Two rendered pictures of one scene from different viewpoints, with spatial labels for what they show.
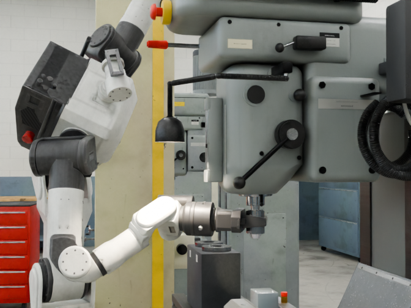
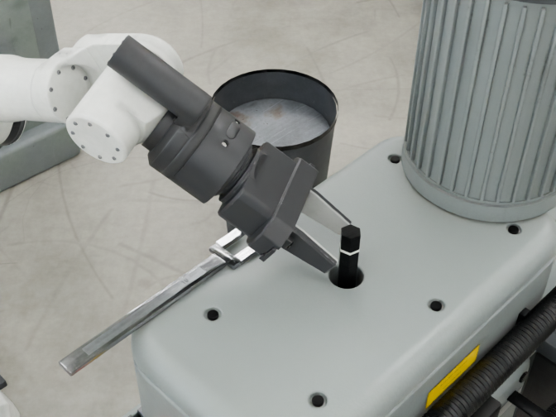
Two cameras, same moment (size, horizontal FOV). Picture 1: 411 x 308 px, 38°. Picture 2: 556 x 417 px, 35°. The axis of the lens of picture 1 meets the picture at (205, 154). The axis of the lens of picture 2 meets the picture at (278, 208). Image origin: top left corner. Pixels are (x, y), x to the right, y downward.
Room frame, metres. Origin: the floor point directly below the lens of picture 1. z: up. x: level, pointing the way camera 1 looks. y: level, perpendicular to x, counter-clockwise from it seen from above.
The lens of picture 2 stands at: (1.03, 0.28, 2.58)
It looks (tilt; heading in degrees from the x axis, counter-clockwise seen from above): 43 degrees down; 327
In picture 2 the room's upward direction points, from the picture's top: 1 degrees clockwise
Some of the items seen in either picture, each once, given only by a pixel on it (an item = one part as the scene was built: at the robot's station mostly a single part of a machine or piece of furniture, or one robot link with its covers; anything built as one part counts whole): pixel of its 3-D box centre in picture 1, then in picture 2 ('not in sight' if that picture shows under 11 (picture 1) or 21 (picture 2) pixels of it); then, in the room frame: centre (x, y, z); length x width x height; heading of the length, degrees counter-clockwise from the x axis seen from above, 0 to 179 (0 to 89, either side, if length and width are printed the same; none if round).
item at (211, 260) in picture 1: (212, 276); not in sight; (1.86, -0.02, 1.04); 0.22 x 0.12 x 0.20; 13
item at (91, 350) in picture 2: not in sight; (162, 299); (1.59, 0.05, 1.89); 0.24 x 0.04 x 0.01; 103
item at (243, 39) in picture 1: (271, 49); not in sight; (1.53, -0.17, 1.68); 0.34 x 0.24 x 0.10; 103
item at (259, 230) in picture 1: (255, 223); not in sight; (1.52, -0.13, 1.23); 0.05 x 0.05 x 0.05
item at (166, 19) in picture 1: (166, 12); not in sight; (1.47, 0.10, 1.76); 0.06 x 0.02 x 0.06; 13
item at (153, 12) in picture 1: (156, 11); not in sight; (1.46, 0.12, 1.76); 0.04 x 0.03 x 0.04; 13
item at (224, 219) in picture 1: (219, 220); not in sight; (1.54, -0.04, 1.24); 0.13 x 0.12 x 0.10; 170
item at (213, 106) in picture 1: (213, 140); not in sight; (1.50, -0.02, 1.45); 0.04 x 0.04 x 0.21; 13
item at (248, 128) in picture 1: (257, 130); not in sight; (1.52, -0.13, 1.47); 0.21 x 0.19 x 0.32; 13
